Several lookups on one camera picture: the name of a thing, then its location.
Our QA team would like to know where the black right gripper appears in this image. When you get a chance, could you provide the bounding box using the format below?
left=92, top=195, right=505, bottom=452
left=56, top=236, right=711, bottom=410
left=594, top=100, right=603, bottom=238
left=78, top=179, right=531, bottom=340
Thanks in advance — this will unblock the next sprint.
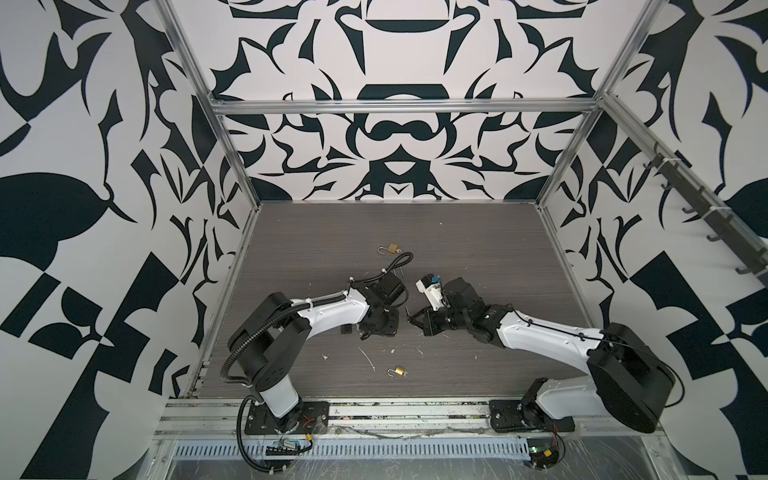
left=406, top=304, right=472, bottom=337

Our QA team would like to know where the small brass padlock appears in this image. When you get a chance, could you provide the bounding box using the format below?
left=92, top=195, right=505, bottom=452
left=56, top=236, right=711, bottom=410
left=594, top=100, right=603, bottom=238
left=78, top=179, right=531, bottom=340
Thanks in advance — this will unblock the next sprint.
left=387, top=366, right=408, bottom=378
left=377, top=243, right=403, bottom=256

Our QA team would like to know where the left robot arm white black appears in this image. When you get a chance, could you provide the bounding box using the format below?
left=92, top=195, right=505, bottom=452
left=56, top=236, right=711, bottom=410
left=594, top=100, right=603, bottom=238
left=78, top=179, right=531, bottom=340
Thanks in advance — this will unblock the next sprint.
left=219, top=273, right=408, bottom=425

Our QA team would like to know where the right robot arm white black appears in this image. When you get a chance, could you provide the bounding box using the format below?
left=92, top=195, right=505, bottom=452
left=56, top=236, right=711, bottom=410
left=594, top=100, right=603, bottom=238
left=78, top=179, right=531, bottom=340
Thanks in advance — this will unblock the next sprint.
left=408, top=275, right=677, bottom=433

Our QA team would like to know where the left circuit board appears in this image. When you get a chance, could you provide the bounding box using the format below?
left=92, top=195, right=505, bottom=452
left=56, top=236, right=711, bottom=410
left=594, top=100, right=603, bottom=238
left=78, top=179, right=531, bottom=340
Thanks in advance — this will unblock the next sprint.
left=264, top=436, right=314, bottom=456

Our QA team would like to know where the circuit board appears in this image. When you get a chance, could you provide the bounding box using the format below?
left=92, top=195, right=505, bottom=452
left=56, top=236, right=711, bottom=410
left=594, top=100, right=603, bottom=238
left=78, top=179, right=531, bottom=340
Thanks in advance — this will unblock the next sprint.
left=524, top=435, right=567, bottom=471
left=264, top=436, right=314, bottom=456

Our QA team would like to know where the right circuit board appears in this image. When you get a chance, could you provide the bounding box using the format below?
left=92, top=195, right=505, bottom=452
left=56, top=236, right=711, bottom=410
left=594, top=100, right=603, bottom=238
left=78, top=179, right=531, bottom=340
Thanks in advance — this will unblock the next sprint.
left=524, top=435, right=567, bottom=471

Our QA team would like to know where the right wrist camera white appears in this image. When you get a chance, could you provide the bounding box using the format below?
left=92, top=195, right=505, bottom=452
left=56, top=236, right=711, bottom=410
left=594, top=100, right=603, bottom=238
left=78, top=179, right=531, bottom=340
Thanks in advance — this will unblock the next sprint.
left=416, top=274, right=445, bottom=311

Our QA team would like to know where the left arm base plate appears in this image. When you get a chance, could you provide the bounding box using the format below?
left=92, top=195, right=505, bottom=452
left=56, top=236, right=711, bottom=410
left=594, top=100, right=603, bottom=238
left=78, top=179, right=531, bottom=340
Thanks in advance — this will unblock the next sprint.
left=244, top=401, right=330, bottom=435

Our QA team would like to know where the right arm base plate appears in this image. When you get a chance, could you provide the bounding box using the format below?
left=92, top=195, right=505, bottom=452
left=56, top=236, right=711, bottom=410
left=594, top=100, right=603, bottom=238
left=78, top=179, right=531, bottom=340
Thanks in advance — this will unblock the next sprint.
left=488, top=400, right=576, bottom=433

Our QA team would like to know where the black corrugated cable conduit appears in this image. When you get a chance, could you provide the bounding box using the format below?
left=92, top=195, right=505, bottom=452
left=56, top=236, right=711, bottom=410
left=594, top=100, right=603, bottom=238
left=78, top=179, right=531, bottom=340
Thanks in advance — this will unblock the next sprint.
left=219, top=251, right=415, bottom=474

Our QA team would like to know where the white slotted cable duct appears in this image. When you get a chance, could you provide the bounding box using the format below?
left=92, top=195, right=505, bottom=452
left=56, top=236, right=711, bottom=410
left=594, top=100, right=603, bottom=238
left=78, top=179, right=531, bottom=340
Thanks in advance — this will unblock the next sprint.
left=173, top=437, right=531, bottom=461

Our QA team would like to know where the black coat hook rail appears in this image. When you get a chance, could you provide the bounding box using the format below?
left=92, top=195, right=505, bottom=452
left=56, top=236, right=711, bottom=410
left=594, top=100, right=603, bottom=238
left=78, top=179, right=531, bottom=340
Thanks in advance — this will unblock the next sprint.
left=643, top=141, right=767, bottom=287

